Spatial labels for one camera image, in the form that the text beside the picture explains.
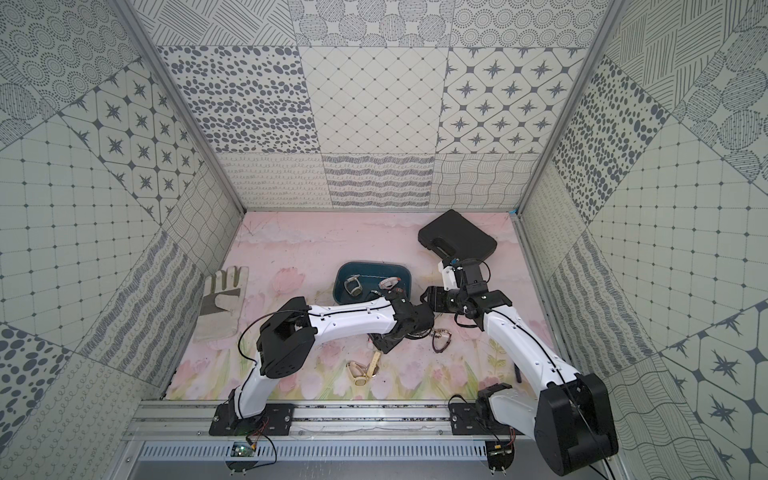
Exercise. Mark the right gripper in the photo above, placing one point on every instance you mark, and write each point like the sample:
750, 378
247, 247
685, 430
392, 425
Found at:
435, 299

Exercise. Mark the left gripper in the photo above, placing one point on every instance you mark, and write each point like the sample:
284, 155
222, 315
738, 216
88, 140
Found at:
390, 339

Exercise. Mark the orange white watch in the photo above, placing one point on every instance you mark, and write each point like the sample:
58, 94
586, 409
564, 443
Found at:
389, 283

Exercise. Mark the brown strap watch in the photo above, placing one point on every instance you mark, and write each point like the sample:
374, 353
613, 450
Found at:
353, 286

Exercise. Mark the beige watch pair front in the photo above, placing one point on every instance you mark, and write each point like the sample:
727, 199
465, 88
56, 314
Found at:
362, 374

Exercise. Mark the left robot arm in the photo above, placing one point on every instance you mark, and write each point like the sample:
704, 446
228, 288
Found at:
287, 337

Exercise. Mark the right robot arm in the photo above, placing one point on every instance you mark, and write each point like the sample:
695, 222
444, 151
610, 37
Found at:
568, 414

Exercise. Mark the dark brown gold watch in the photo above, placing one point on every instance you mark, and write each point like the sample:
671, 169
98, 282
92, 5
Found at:
440, 340

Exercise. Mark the teal storage box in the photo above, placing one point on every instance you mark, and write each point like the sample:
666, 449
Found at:
371, 273

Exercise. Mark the black plastic case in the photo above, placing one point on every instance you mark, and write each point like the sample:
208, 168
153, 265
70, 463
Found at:
455, 239

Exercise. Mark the grey work glove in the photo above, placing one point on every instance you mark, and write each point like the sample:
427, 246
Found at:
222, 303

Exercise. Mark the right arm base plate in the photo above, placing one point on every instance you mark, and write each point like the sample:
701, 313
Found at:
497, 409

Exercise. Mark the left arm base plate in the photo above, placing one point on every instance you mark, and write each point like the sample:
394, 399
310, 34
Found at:
251, 419

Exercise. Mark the aluminium mounting rail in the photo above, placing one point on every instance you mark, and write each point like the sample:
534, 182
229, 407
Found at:
164, 420

